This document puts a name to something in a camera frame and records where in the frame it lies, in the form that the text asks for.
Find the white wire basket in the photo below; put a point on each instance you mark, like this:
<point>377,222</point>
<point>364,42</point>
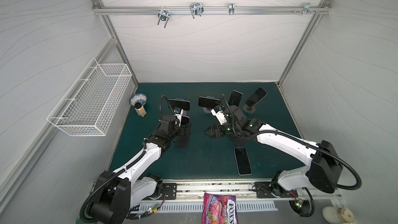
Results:
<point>88,107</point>

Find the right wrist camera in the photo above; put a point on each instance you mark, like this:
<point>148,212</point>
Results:
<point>219,114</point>

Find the Fox's candy bag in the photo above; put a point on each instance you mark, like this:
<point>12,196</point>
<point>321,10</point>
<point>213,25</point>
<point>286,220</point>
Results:
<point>219,209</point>

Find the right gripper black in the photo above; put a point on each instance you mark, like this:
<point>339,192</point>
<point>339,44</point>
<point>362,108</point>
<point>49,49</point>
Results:
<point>217,130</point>

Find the metal clamp left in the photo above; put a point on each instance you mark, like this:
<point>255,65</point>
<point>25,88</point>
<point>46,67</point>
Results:
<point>163,16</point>

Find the metal clamp middle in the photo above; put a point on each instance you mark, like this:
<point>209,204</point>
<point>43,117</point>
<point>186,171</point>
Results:
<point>196,9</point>

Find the upright phone on round stand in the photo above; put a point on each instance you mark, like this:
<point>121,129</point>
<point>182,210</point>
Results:
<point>235,98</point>

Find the far left landscape phone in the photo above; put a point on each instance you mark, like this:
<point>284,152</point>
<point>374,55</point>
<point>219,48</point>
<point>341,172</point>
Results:
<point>180,104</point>

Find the white-edged phone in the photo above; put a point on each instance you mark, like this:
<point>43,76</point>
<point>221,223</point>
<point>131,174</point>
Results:
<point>242,161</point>

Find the white round container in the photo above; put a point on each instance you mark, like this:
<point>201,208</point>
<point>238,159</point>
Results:
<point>334,215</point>

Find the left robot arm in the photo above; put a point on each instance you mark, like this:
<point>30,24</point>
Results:
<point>116,193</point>

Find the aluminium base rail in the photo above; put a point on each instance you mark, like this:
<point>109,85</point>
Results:
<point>193,190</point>

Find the aluminium crossbar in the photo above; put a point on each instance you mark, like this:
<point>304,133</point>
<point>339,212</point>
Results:
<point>208,10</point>

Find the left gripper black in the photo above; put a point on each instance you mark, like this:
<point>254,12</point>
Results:
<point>182,132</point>

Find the metal clamp small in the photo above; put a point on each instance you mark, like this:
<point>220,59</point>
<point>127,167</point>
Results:
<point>231,9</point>

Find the metal clamp right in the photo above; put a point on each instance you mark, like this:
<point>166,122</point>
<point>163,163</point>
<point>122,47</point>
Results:
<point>307,10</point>

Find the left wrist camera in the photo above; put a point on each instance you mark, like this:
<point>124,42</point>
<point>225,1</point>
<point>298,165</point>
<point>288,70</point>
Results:
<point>178,112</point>

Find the purple phone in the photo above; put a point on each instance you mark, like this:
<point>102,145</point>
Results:
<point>184,120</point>

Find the middle landscape phone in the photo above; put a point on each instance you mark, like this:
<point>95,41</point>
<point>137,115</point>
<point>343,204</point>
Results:
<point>208,102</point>

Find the black stand left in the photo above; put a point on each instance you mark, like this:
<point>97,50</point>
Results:
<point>181,141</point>

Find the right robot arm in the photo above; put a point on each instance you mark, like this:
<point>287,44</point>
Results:
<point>322,167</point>

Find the tilted far right phone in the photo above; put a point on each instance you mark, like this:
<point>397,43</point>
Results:
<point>255,98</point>

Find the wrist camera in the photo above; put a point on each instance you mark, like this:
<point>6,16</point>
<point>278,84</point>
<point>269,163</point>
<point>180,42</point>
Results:
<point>219,114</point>
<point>178,112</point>

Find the blue white bowl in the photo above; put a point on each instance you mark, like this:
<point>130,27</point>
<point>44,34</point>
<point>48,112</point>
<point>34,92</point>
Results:
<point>138,98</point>

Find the round stand of tilted phone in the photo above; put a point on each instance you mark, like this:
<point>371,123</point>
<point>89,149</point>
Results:
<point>249,110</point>

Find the landscape phone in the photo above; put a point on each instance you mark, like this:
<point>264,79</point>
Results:
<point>180,104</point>
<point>208,102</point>

